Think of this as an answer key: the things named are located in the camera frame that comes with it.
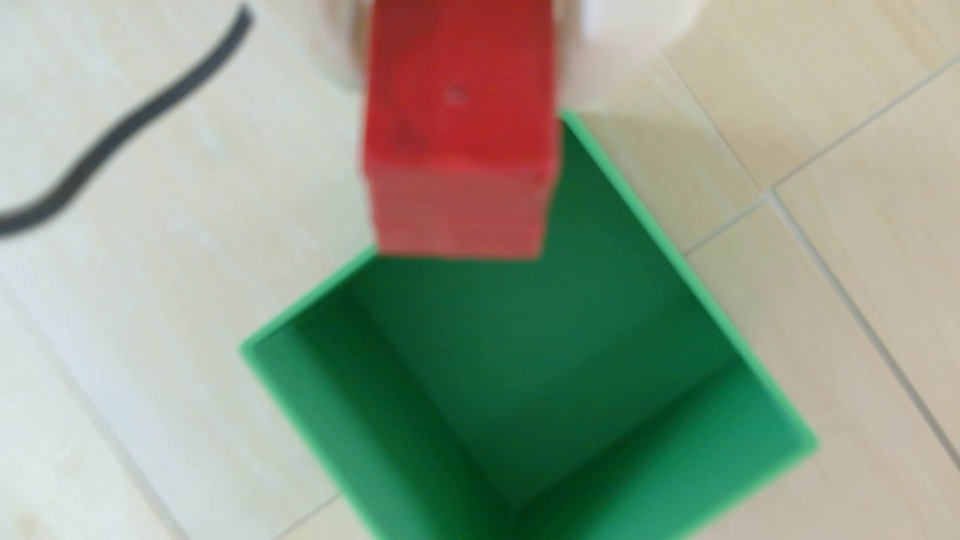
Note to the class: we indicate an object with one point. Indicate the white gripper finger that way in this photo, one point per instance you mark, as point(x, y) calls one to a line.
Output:
point(322, 37)
point(622, 37)

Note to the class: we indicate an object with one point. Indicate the red rectangular block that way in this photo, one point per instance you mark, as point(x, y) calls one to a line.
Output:
point(461, 127)

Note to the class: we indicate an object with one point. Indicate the green open box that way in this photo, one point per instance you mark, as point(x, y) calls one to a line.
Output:
point(562, 375)

